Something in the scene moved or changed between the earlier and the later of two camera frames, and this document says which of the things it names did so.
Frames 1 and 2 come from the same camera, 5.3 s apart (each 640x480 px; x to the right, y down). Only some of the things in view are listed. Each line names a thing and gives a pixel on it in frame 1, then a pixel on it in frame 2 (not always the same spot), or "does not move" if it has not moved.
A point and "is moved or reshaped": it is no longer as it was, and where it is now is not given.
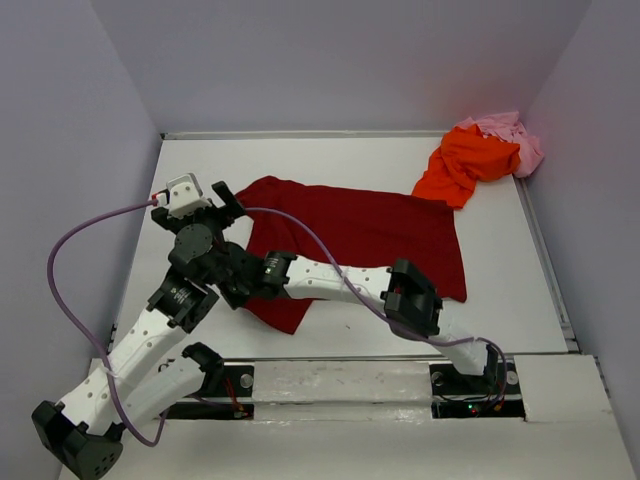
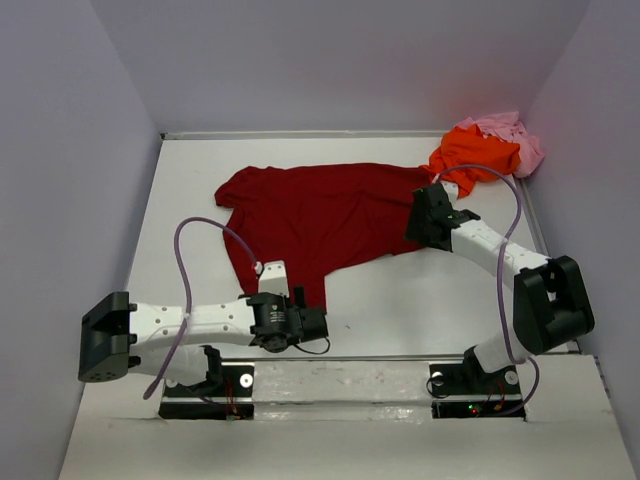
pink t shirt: [507, 126] does not move
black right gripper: [233, 298] → [414, 231]
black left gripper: [234, 208] → [296, 299]
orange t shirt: [464, 157] does not move
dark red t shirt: [285, 215] is moved or reshaped
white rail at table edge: [303, 135] does not move
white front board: [374, 422] does not move
